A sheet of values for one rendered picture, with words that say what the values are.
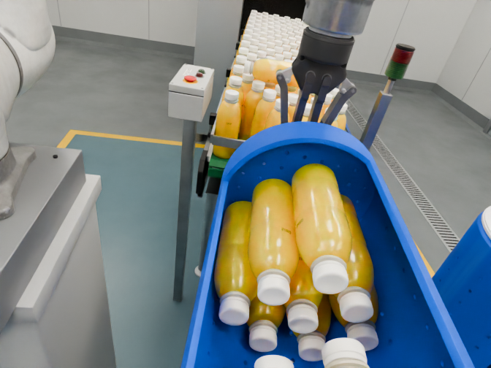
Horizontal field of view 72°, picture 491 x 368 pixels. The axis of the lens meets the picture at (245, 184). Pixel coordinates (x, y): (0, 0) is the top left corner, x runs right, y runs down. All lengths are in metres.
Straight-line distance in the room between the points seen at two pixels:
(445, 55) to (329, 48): 5.67
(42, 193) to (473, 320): 0.90
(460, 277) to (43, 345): 0.85
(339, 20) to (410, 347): 0.42
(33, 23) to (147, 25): 4.54
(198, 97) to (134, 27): 4.31
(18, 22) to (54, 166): 0.23
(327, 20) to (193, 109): 0.59
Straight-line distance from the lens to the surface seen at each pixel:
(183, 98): 0.99
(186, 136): 1.14
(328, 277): 0.40
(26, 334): 0.66
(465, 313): 0.95
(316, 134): 0.51
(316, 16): 0.50
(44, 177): 0.66
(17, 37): 0.68
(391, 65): 1.27
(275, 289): 0.41
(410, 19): 5.73
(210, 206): 1.51
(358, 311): 0.46
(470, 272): 0.91
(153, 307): 1.74
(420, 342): 0.50
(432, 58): 6.08
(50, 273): 0.60
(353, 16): 0.50
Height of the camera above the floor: 1.45
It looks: 35 degrees down
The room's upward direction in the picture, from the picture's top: 11 degrees clockwise
